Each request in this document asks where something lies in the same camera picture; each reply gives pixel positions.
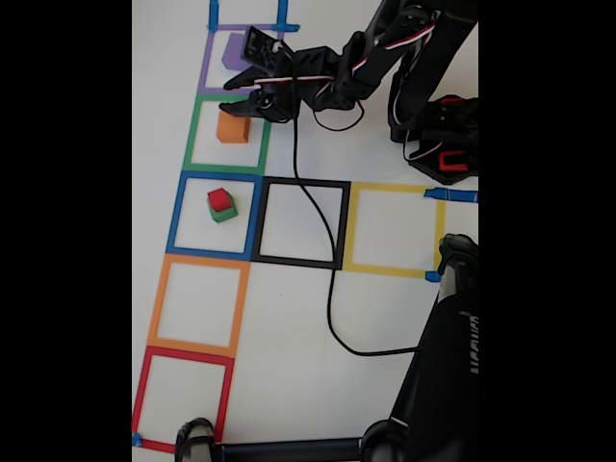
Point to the yellow square frame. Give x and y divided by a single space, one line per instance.
385 271

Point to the orange square frame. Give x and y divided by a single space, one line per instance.
192 347

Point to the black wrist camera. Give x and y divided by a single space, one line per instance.
276 106

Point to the blue square frame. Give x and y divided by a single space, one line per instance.
212 252

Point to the orange square block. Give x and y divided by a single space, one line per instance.
232 130

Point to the black tripod stand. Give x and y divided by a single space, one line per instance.
433 385

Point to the red square frame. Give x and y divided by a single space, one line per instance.
185 355

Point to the small red cube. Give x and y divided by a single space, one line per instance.
219 198

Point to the large purple square block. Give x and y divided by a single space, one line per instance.
233 53

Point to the purple square frame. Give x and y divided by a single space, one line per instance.
204 72

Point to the black square frame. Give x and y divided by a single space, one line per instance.
298 263

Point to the green square frame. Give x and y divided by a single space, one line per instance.
223 168

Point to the blue tape strip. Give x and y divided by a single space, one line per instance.
291 28
136 439
457 196
432 276
283 12
213 12

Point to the green square block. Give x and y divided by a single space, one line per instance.
221 217

